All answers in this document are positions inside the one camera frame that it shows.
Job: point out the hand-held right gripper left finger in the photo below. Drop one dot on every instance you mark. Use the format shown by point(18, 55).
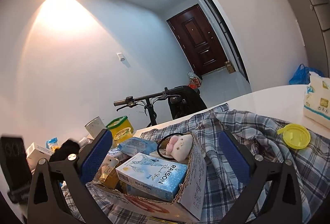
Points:
point(96, 159)

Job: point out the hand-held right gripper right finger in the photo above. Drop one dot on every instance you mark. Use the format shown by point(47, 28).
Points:
point(233, 159)

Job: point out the black fuzzy scrunchie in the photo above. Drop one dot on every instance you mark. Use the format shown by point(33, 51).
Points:
point(65, 150)

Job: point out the blue printed packet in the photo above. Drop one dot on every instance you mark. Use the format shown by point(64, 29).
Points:
point(136, 146)

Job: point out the white cardboard box pretzel print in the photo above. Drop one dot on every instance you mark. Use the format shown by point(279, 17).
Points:
point(192, 188)

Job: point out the white pink plush toy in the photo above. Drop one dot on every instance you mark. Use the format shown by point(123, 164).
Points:
point(180, 146)

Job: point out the light blue cigarette box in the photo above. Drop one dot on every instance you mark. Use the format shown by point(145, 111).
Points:
point(152, 175)

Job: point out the yellow box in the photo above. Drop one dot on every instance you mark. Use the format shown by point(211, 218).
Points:
point(110, 179)

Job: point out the white rectangular carton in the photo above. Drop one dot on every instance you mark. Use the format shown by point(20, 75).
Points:
point(38, 151)

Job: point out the tall white carton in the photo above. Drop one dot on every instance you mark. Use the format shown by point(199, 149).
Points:
point(95, 126)

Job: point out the yellow jelly cup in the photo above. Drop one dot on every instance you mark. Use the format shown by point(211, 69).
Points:
point(123, 137)

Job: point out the blue plaid blanket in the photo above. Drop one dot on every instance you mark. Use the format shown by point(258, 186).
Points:
point(245, 120)

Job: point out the yellow container green lid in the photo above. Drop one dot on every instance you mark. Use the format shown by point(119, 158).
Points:
point(121, 124)

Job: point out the small blue yellow packet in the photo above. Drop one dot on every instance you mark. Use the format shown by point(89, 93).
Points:
point(52, 143)

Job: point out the yellow plastic lid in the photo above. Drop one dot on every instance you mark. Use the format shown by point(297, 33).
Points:
point(294, 136)

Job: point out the black electric bike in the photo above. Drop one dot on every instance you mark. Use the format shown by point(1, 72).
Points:
point(185, 102)

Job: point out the red and white bag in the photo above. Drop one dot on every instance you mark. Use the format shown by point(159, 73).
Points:
point(195, 81)

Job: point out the small cardboard box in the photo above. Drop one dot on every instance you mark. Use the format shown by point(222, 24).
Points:
point(229, 66)

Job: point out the white tissue pack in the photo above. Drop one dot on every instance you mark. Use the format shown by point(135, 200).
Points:
point(317, 100)

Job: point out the blue plastic bag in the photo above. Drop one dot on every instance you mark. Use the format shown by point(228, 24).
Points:
point(299, 77)

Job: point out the dark red entrance door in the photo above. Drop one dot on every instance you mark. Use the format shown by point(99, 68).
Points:
point(201, 41)

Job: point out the dark glass sliding door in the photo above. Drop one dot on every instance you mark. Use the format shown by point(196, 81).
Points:
point(219, 15)

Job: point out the white wall switch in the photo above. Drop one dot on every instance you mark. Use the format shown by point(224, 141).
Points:
point(121, 56)

